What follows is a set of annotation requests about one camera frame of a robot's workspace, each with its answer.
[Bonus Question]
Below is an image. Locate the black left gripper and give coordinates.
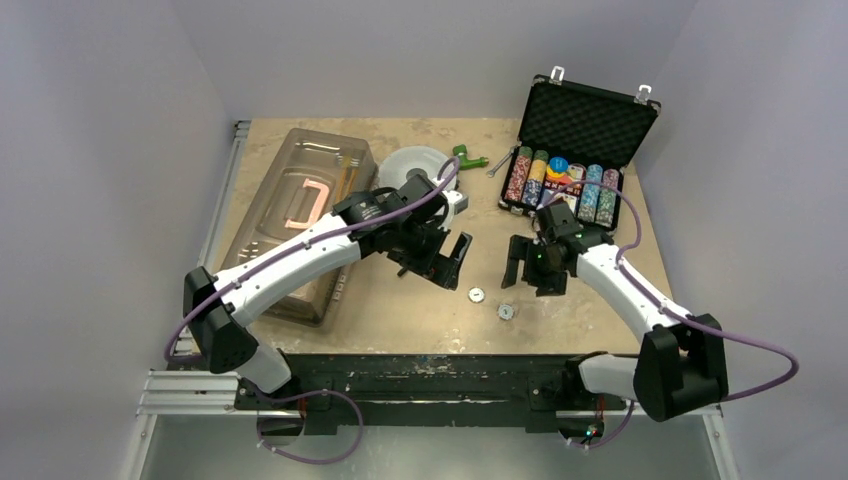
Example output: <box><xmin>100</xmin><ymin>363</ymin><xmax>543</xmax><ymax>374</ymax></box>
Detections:
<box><xmin>388</xmin><ymin>218</ymin><xmax>469</xmax><ymax>288</ymax></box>

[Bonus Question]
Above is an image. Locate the yellow dealer button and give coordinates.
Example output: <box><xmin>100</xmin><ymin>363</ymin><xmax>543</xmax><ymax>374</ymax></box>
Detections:
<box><xmin>545</xmin><ymin>170</ymin><xmax>573</xmax><ymax>189</ymax></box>

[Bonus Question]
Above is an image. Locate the blue poker button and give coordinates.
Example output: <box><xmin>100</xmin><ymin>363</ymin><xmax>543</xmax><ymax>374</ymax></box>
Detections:
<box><xmin>547</xmin><ymin>156</ymin><xmax>569</xmax><ymax>176</ymax></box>

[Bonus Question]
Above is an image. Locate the clear round disc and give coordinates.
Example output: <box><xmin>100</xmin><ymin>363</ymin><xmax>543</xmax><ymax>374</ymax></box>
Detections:
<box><xmin>567</xmin><ymin>163</ymin><xmax>587</xmax><ymax>181</ymax></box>

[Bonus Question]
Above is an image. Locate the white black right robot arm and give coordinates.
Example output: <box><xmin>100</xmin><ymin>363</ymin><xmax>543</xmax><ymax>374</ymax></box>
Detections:
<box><xmin>501</xmin><ymin>203</ymin><xmax>729</xmax><ymax>422</ymax></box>

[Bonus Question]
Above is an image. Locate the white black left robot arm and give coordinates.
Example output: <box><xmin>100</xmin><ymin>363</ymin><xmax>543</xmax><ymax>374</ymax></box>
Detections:
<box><xmin>183</xmin><ymin>175</ymin><xmax>472</xmax><ymax>409</ymax></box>

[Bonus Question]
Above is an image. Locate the black poker set case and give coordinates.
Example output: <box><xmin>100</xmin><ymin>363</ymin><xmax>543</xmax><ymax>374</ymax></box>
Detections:
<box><xmin>498</xmin><ymin>67</ymin><xmax>662</xmax><ymax>233</ymax></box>

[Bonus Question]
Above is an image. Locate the white poker chip left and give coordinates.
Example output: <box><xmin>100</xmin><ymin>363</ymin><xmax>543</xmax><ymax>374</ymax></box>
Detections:
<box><xmin>468</xmin><ymin>287</ymin><xmax>486</xmax><ymax>304</ymax></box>

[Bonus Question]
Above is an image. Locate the white poker chip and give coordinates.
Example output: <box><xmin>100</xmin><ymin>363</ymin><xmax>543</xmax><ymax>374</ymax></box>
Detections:
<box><xmin>497</xmin><ymin>304</ymin><xmax>515</xmax><ymax>321</ymax></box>
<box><xmin>468</xmin><ymin>287</ymin><xmax>486</xmax><ymax>304</ymax></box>

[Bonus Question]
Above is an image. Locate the white poker chip right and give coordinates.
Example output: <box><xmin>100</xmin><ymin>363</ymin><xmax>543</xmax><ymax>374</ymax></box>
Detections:
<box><xmin>497</xmin><ymin>304</ymin><xmax>515</xmax><ymax>321</ymax></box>

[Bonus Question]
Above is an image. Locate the red poker chip row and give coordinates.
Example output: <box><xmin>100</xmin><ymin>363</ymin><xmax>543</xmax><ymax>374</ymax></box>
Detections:
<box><xmin>503</xmin><ymin>146</ymin><xmax>533</xmax><ymax>202</ymax></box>

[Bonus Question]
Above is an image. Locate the yellow blue chip row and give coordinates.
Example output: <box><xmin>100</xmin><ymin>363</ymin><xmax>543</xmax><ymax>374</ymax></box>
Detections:
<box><xmin>521</xmin><ymin>150</ymin><xmax>550</xmax><ymax>208</ymax></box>

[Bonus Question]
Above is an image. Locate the light blue chip row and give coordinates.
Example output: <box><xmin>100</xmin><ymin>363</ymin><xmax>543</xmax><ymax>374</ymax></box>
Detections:
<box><xmin>578</xmin><ymin>164</ymin><xmax>603</xmax><ymax>222</ymax></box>

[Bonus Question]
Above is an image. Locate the silver wrench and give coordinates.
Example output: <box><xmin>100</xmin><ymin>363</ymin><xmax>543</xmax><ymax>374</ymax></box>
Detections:
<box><xmin>486</xmin><ymin>145</ymin><xmax>520</xmax><ymax>178</ymax></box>

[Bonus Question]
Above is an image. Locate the grey filament spool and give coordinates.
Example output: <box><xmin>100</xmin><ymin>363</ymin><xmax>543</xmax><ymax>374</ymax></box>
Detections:
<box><xmin>376</xmin><ymin>146</ymin><xmax>449</xmax><ymax>189</ymax></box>

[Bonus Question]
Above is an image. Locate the clear brown plastic storage box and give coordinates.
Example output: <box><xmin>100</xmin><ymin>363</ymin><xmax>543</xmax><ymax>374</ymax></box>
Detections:
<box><xmin>220</xmin><ymin>128</ymin><xmax>380</xmax><ymax>329</ymax></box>

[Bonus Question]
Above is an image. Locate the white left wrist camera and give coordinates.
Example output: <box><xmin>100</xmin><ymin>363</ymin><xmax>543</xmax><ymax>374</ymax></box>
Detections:
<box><xmin>436</xmin><ymin>190</ymin><xmax>469</xmax><ymax>231</ymax></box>

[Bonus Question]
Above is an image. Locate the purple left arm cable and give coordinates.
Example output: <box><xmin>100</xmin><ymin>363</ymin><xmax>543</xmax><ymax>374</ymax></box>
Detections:
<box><xmin>163</xmin><ymin>156</ymin><xmax>462</xmax><ymax>362</ymax></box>

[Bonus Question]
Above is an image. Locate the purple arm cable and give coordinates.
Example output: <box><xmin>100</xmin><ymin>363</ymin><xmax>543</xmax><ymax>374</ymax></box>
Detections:
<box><xmin>549</xmin><ymin>180</ymin><xmax>801</xmax><ymax>403</ymax></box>
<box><xmin>163</xmin><ymin>156</ymin><xmax>462</xmax><ymax>362</ymax></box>

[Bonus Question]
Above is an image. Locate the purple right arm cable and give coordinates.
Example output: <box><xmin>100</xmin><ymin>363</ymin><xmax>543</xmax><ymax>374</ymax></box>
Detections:
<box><xmin>549</xmin><ymin>180</ymin><xmax>801</xmax><ymax>403</ymax></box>

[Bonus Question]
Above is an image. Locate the green hose fitting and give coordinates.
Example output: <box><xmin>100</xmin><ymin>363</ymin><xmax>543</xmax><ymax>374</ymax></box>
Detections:
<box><xmin>452</xmin><ymin>144</ymin><xmax>489</xmax><ymax>171</ymax></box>

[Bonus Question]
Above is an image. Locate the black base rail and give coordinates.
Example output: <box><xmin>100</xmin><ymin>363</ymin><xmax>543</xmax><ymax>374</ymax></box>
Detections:
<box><xmin>236</xmin><ymin>354</ymin><xmax>627</xmax><ymax>437</ymax></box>

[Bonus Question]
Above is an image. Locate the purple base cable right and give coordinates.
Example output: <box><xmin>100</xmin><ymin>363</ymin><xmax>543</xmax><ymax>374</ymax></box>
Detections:
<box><xmin>566</xmin><ymin>397</ymin><xmax>635</xmax><ymax>452</ymax></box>

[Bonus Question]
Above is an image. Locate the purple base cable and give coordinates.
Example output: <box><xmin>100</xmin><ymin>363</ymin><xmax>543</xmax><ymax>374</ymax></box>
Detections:
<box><xmin>256</xmin><ymin>386</ymin><xmax>369</xmax><ymax>466</ymax></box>
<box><xmin>566</xmin><ymin>397</ymin><xmax>635</xmax><ymax>452</ymax></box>

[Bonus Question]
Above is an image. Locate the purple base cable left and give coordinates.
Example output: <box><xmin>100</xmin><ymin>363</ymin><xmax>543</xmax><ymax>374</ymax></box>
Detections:
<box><xmin>256</xmin><ymin>386</ymin><xmax>369</xmax><ymax>466</ymax></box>

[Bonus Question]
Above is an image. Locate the aluminium frame rail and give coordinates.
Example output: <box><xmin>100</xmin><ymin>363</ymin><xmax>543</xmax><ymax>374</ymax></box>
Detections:
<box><xmin>135</xmin><ymin>370</ymin><xmax>741</xmax><ymax>479</ymax></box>

